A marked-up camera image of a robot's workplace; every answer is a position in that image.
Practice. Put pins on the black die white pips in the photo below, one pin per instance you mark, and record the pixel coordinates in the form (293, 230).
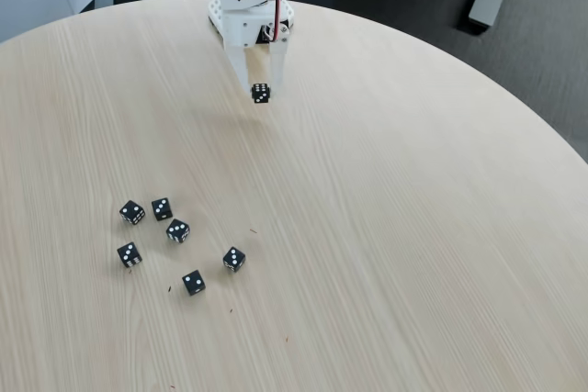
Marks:
(132, 212)
(234, 259)
(177, 230)
(193, 283)
(261, 94)
(129, 254)
(161, 209)

